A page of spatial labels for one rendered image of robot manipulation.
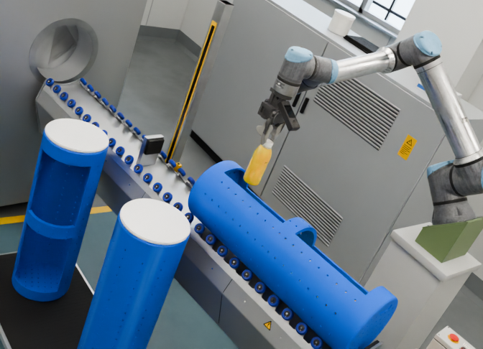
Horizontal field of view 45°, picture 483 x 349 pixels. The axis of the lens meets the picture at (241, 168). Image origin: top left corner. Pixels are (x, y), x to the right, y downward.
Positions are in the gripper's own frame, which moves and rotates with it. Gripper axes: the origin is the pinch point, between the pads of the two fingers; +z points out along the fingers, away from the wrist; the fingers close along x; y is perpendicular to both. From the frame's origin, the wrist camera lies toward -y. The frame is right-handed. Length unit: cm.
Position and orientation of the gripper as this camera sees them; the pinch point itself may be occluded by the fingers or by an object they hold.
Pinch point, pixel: (268, 142)
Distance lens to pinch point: 223.2
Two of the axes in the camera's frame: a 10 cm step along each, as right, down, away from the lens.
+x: -6.8, 0.9, -7.3
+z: -3.4, 8.4, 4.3
